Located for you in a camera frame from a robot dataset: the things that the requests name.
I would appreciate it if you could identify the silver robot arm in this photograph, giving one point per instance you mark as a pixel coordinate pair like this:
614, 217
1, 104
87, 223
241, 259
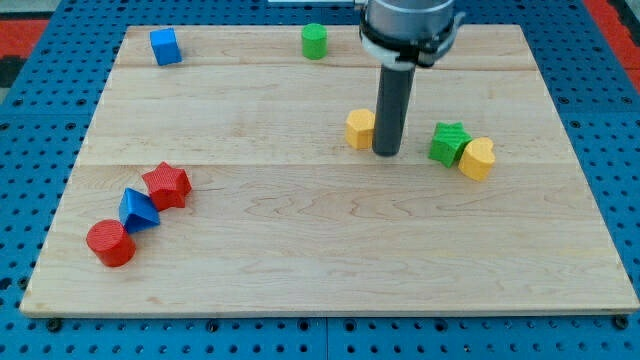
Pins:
403, 35

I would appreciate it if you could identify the green cylinder block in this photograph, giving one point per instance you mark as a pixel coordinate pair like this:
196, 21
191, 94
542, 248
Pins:
314, 38

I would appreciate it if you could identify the red star block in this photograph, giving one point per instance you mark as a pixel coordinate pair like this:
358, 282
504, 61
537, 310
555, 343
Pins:
167, 186

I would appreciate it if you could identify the yellow hexagon block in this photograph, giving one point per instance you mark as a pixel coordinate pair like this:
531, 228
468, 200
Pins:
359, 128

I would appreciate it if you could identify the blue cube block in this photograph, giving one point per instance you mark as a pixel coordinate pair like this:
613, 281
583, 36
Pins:
165, 46

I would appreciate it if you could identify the blue triangle block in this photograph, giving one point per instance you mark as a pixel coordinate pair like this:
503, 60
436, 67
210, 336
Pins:
137, 211

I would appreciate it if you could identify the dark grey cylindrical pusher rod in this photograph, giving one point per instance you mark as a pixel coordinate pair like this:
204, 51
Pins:
394, 91

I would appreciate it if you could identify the green star block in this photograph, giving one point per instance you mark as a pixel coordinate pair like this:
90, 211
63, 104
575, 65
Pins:
448, 143

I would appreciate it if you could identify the light wooden board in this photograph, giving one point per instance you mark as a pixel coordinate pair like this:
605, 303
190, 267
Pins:
286, 219

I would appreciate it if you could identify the yellow heart block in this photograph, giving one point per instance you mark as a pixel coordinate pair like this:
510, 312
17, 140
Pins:
477, 159

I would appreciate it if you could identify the red cylinder block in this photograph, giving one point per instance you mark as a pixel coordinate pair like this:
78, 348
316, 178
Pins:
111, 243

